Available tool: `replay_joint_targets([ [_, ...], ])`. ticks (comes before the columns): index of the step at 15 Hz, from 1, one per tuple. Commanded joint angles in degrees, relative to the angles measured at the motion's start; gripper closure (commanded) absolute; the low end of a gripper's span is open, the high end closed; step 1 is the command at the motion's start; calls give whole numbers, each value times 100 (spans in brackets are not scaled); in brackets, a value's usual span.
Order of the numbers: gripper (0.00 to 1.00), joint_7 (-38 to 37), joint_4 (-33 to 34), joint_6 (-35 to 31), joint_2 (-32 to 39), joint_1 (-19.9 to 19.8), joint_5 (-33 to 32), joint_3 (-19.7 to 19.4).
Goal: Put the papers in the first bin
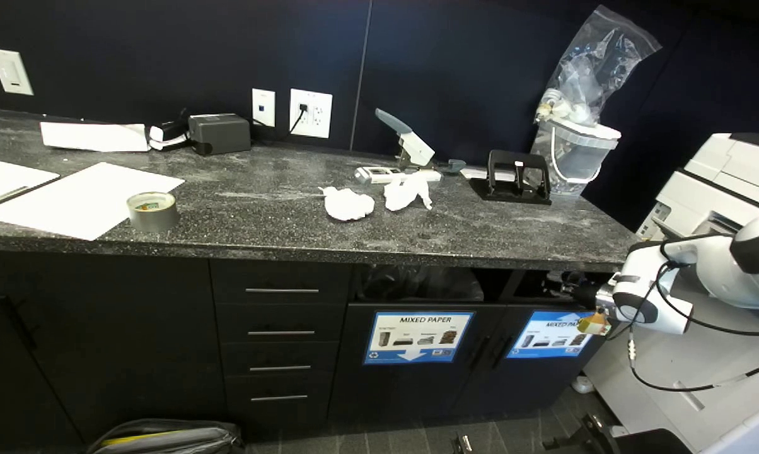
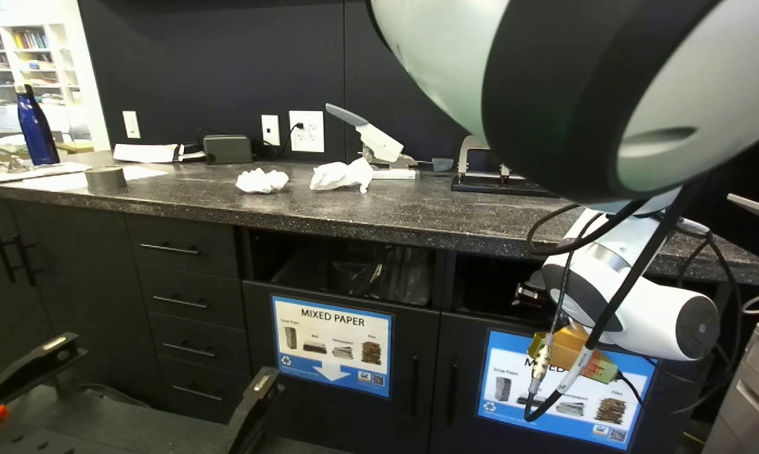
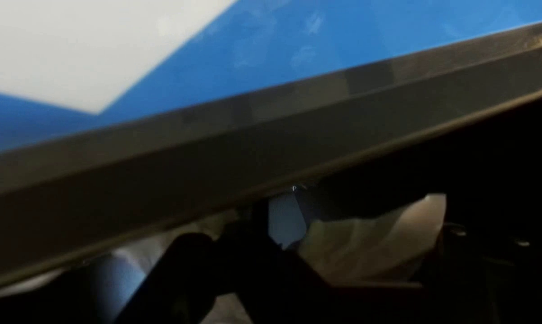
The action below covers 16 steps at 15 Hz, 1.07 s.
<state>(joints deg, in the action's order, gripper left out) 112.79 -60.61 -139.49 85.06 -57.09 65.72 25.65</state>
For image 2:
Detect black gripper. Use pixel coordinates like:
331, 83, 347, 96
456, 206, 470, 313
512, 279, 557, 314

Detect white paper ball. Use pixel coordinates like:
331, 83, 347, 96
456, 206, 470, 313
307, 156, 379, 196

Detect wide white paper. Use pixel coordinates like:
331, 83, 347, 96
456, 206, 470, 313
234, 165, 294, 196

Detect slanted blue bin label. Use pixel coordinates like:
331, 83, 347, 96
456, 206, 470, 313
476, 325, 658, 452

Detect wide blue bin label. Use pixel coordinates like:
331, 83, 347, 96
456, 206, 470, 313
271, 291, 396, 400

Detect orange cylindrical wrist attachment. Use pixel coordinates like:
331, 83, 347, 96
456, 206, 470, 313
527, 325, 624, 386

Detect flat white desk tool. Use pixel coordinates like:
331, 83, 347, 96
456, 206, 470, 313
368, 165, 421, 180

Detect black box device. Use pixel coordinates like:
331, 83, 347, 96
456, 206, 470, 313
202, 134, 255, 165

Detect large white paper sheet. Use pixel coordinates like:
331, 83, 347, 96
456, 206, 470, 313
9, 164, 175, 194

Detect white power strip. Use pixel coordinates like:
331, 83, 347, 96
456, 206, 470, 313
112, 138, 185, 165

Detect black cart with orange part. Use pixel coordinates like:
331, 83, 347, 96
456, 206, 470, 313
0, 330, 284, 454

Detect wide black cabinet door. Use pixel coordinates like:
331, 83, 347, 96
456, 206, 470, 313
10, 199, 160, 399

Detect blue water bottle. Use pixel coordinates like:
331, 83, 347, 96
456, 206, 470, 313
15, 83, 63, 165

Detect narrow black cabinet door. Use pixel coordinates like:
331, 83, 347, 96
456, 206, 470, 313
0, 196, 59, 373

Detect printed white paper sheet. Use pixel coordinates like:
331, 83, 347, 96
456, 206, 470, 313
0, 158, 86, 180

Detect white bookshelf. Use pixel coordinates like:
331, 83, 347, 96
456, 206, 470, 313
0, 0, 112, 154

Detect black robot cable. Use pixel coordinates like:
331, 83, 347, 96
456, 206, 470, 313
521, 196, 746, 423

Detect wide white wall outlet plate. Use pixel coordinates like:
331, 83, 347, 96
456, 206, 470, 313
289, 109, 329, 156

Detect narrow white wall outlet plate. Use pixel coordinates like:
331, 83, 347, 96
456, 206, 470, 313
261, 112, 284, 148

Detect black drawer with metal handle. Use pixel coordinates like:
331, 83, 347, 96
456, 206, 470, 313
147, 313, 251, 373
127, 214, 243, 279
154, 359, 251, 423
137, 270, 247, 330

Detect white light switch plate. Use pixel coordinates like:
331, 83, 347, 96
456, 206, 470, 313
122, 109, 144, 140

